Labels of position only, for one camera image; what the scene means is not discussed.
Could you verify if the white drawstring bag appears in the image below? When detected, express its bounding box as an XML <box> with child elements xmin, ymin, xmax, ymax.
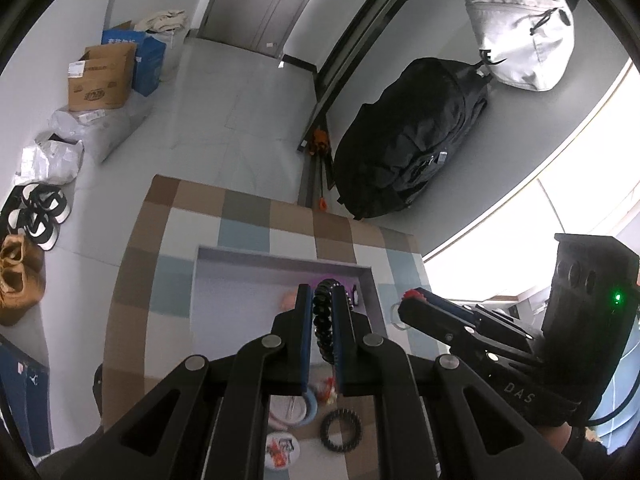
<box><xmin>462</xmin><ymin>0</ymin><xmax>576</xmax><ymax>92</ymax></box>

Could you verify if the white sack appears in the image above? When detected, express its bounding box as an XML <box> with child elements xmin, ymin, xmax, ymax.
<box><xmin>160</xmin><ymin>30</ymin><xmax>184</xmax><ymax>63</ymax></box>

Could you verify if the grey storage box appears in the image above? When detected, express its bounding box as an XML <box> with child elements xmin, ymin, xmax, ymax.
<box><xmin>191</xmin><ymin>245</ymin><xmax>390</xmax><ymax>376</ymax></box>

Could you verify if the black backpack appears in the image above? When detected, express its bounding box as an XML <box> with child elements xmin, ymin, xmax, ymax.
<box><xmin>332</xmin><ymin>57</ymin><xmax>493</xmax><ymax>220</ymax></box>

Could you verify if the black cable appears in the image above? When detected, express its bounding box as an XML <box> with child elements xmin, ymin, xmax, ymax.
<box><xmin>587</xmin><ymin>375</ymin><xmax>638</xmax><ymax>428</ymax></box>

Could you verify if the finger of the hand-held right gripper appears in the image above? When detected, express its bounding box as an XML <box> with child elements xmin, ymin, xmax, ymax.
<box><xmin>422</xmin><ymin>289</ymin><xmax>537</xmax><ymax>342</ymax></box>
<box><xmin>398</xmin><ymin>299</ymin><xmax>534</xmax><ymax>357</ymax></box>

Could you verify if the black white sandal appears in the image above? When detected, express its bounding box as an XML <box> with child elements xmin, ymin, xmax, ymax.
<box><xmin>22</xmin><ymin>185</ymin><xmax>71</xmax><ymax>226</ymax></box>
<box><xmin>0</xmin><ymin>205</ymin><xmax>61</xmax><ymax>252</ymax></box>

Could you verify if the orange toy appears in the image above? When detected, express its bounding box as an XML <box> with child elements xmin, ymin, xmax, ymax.
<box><xmin>307</xmin><ymin>129</ymin><xmax>331</xmax><ymax>156</ymax></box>

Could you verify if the checkered tablecloth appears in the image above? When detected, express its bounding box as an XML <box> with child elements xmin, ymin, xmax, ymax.
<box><xmin>102</xmin><ymin>174</ymin><xmax>441</xmax><ymax>480</ymax></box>

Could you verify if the white plastic bag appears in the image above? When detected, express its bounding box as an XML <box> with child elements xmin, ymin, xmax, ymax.
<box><xmin>15</xmin><ymin>132</ymin><xmax>85</xmax><ymax>186</ymax></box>

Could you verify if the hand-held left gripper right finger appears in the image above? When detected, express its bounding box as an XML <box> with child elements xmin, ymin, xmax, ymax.
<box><xmin>330</xmin><ymin>285</ymin><xmax>586</xmax><ymax>480</ymax></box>

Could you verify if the black spiral hair tie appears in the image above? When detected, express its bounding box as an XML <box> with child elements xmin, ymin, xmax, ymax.
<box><xmin>320</xmin><ymin>408</ymin><xmax>362</xmax><ymax>453</ymax></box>

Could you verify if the black sliding door frame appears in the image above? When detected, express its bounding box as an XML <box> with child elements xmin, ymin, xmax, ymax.
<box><xmin>297</xmin><ymin>0</ymin><xmax>443</xmax><ymax>208</ymax></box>

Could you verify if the brown cardboard box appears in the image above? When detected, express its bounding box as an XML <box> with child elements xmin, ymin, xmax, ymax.
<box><xmin>67</xmin><ymin>42</ymin><xmax>138</xmax><ymax>112</ymax></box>

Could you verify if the beige tote bag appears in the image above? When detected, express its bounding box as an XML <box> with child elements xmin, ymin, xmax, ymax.
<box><xmin>134</xmin><ymin>9</ymin><xmax>188</xmax><ymax>33</ymax></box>

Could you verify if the blue ring bracelet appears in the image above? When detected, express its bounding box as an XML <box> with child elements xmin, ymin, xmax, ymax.
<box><xmin>270</xmin><ymin>385</ymin><xmax>318</xmax><ymax>429</ymax></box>

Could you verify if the grey plastic bag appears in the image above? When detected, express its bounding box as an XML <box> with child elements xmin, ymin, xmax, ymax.
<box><xmin>48</xmin><ymin>95</ymin><xmax>151</xmax><ymax>163</ymax></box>

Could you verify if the black bead bracelet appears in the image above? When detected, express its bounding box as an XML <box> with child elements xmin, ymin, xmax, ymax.
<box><xmin>312</xmin><ymin>280</ymin><xmax>346</xmax><ymax>363</ymax></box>

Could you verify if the blue cardboard box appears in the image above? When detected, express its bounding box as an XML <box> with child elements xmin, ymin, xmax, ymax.
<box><xmin>101</xmin><ymin>21</ymin><xmax>167</xmax><ymax>97</ymax></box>

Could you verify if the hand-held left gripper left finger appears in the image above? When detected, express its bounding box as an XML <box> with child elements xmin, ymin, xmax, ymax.
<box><xmin>50</xmin><ymin>284</ymin><xmax>313</xmax><ymax>480</ymax></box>

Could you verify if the grey door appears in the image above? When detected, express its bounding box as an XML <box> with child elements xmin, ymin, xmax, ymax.
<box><xmin>197</xmin><ymin>0</ymin><xmax>346</xmax><ymax>58</ymax></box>

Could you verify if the white round ornament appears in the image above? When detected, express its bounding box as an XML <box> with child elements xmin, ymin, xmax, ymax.
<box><xmin>270</xmin><ymin>396</ymin><xmax>304</xmax><ymax>429</ymax></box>

